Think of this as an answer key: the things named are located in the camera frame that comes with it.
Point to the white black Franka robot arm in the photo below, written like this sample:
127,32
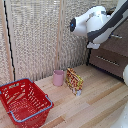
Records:
95,23

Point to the brown two-drawer dresser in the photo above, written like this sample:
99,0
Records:
110,55

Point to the pink plastic cup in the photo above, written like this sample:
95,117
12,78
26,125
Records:
58,78

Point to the red yellow snack box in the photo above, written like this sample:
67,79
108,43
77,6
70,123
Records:
74,81

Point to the beige woven folding screen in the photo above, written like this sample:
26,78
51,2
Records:
30,40

